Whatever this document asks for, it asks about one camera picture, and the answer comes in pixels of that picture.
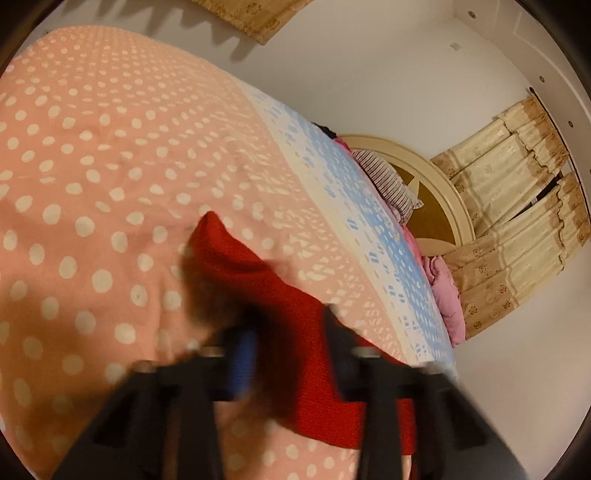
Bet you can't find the red knit garment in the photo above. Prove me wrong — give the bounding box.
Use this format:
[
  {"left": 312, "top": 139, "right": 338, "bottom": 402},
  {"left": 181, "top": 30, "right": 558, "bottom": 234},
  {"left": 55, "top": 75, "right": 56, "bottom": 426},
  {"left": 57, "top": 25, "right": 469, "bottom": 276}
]
[{"left": 182, "top": 211, "right": 416, "bottom": 455}]

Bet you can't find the cream round wooden headboard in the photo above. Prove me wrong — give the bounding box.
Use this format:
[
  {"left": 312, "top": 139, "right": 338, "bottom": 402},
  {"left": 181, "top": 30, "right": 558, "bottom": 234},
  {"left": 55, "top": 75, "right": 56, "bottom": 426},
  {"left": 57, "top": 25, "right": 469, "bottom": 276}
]
[{"left": 339, "top": 135, "right": 476, "bottom": 257}]

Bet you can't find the brown floral curtain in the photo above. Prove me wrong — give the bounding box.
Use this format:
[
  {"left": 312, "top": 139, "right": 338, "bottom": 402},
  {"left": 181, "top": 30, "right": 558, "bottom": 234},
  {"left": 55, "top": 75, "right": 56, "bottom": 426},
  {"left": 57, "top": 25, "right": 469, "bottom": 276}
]
[{"left": 444, "top": 172, "right": 583, "bottom": 341}]

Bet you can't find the pale cream curtain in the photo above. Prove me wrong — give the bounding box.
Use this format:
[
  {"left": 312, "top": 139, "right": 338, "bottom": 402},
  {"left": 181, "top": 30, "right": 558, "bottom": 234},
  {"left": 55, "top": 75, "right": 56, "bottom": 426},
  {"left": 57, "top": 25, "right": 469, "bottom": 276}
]
[{"left": 431, "top": 96, "right": 572, "bottom": 234}]

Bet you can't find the pink polka-dot bedspread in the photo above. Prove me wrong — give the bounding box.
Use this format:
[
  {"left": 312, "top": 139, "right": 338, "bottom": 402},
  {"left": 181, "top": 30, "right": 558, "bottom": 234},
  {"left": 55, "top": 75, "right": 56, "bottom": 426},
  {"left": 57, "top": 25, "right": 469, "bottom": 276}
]
[{"left": 0, "top": 25, "right": 459, "bottom": 480}]

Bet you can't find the pink pillow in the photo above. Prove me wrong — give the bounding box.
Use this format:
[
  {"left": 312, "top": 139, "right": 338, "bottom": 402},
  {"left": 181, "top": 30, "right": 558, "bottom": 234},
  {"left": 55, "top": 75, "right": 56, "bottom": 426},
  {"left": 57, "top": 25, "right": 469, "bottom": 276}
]
[{"left": 406, "top": 228, "right": 467, "bottom": 347}]

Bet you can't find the striped pillow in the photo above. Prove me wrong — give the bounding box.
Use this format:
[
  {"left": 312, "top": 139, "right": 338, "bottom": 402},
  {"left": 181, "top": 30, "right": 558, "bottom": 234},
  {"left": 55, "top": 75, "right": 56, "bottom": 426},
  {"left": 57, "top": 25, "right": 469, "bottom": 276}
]
[{"left": 353, "top": 150, "right": 424, "bottom": 225}]

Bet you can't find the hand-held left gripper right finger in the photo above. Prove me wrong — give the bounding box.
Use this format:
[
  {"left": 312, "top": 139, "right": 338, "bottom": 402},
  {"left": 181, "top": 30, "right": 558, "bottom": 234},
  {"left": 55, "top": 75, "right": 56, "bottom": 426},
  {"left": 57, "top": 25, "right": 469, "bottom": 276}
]
[{"left": 322, "top": 304, "right": 527, "bottom": 480}]

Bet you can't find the beige floral curtain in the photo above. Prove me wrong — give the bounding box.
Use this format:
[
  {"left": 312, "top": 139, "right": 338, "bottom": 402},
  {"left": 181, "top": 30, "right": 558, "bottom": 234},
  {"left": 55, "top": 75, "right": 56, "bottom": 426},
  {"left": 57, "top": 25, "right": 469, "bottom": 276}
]
[{"left": 191, "top": 0, "right": 306, "bottom": 45}]

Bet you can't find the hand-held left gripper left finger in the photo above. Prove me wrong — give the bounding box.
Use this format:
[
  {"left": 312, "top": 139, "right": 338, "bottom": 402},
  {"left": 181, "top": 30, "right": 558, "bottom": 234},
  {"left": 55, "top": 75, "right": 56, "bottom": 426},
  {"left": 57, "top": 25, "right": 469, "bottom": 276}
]
[{"left": 51, "top": 318, "right": 260, "bottom": 480}]

